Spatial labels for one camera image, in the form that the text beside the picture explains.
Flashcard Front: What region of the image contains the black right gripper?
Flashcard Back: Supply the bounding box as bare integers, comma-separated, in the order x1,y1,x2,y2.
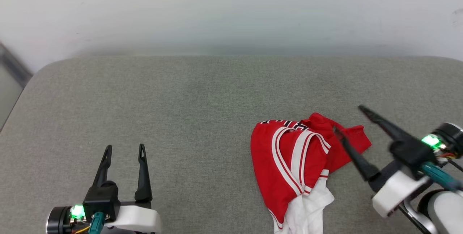
332,105,442,192

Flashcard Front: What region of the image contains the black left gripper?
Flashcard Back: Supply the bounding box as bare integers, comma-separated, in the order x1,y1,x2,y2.
70,144,153,224

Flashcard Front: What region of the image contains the red and white jersey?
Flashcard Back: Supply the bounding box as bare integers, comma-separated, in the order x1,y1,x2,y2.
250,112,372,234

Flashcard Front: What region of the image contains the grey fabric sofa seat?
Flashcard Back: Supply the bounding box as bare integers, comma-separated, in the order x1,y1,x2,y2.
0,55,463,234

